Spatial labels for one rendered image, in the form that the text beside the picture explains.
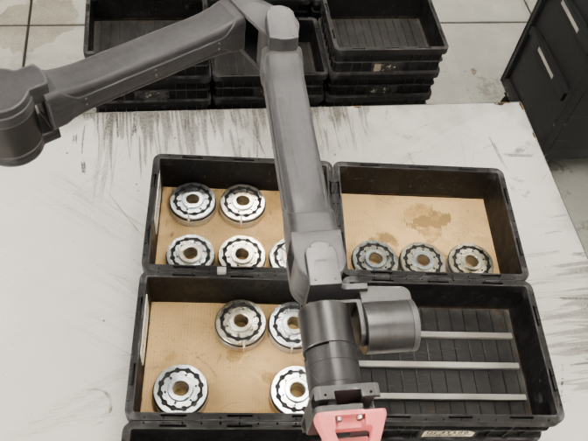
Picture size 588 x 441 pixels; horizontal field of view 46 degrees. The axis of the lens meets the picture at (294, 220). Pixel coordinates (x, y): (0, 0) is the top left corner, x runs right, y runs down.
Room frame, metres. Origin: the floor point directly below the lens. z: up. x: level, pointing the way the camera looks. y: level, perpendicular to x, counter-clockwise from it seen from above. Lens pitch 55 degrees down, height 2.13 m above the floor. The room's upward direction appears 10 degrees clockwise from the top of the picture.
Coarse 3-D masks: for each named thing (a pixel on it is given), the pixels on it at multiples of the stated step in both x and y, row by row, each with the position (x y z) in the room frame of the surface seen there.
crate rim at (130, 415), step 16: (144, 272) 0.66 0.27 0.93; (160, 272) 0.67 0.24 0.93; (176, 272) 0.67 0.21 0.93; (192, 272) 0.68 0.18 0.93; (208, 272) 0.69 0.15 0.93; (144, 288) 0.63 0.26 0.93; (128, 384) 0.43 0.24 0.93; (128, 400) 0.41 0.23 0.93; (128, 416) 0.38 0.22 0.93; (144, 416) 0.38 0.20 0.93; (160, 416) 0.39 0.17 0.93; (176, 416) 0.39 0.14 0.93; (192, 416) 0.40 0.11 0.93; (208, 416) 0.40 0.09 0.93; (224, 416) 0.41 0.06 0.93; (240, 416) 0.41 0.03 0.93; (256, 416) 0.42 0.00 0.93; (272, 416) 0.42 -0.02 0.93; (288, 416) 0.43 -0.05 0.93
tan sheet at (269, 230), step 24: (168, 192) 0.93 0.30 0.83; (216, 192) 0.96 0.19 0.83; (264, 192) 0.98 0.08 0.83; (168, 216) 0.87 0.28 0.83; (216, 216) 0.89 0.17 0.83; (264, 216) 0.92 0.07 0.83; (168, 240) 0.81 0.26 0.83; (216, 240) 0.83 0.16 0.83; (264, 240) 0.85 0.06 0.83; (216, 264) 0.77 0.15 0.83
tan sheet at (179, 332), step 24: (168, 312) 0.63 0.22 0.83; (192, 312) 0.64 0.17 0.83; (216, 312) 0.65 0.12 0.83; (264, 312) 0.67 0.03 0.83; (168, 336) 0.58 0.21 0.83; (192, 336) 0.59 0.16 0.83; (264, 336) 0.62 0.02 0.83; (168, 360) 0.53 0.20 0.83; (192, 360) 0.54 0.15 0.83; (216, 360) 0.55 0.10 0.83; (240, 360) 0.56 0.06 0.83; (264, 360) 0.57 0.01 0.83; (288, 360) 0.58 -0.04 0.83; (144, 384) 0.48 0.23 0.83; (216, 384) 0.50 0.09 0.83; (240, 384) 0.51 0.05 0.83; (264, 384) 0.52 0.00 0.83; (144, 408) 0.43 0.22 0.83; (216, 408) 0.46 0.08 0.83; (240, 408) 0.46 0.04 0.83; (264, 408) 0.47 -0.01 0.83
